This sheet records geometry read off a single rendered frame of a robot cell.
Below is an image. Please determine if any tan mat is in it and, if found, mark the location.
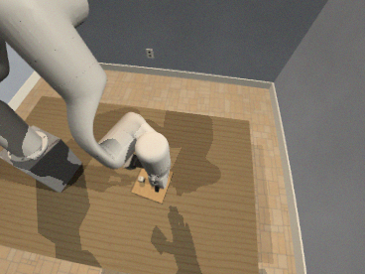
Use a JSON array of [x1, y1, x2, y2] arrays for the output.
[[132, 169, 173, 204]]

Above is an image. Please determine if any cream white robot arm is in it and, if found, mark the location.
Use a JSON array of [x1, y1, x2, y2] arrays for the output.
[[0, 0, 171, 182]]

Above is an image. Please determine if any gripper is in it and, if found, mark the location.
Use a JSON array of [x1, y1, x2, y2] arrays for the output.
[[148, 173, 169, 193]]

